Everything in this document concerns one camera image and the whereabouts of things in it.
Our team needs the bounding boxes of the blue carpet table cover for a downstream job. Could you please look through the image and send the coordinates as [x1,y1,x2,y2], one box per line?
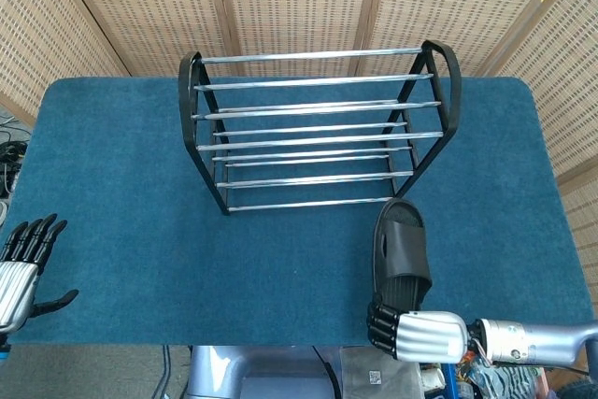
[8,75,594,348]

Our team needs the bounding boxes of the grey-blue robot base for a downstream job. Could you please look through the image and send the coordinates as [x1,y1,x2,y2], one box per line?
[185,345,340,399]

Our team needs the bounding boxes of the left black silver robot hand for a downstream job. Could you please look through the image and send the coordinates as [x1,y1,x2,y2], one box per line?
[0,213,79,335]

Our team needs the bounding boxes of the grey bag with label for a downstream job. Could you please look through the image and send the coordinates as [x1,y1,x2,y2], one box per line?
[339,346,420,399]

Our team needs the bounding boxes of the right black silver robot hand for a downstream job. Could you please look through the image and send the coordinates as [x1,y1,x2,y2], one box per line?
[366,293,471,365]

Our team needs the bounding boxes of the tangle of cables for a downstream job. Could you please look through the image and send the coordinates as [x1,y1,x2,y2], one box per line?
[0,108,35,199]

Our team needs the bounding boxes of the zebra striped bag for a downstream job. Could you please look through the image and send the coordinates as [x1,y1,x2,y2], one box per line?
[466,363,546,399]

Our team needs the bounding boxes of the black slipper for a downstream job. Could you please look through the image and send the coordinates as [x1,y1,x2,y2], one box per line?
[372,198,434,314]

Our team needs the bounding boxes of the black chrome shoe rack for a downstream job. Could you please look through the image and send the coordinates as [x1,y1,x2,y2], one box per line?
[178,39,463,217]

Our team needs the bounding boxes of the black cable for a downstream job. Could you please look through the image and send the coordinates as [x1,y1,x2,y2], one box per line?
[311,346,346,399]

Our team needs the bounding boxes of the blue metal post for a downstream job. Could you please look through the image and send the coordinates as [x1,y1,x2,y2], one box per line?
[440,363,458,399]

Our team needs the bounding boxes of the white paper cup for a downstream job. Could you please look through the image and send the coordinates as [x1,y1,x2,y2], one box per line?
[420,363,445,392]

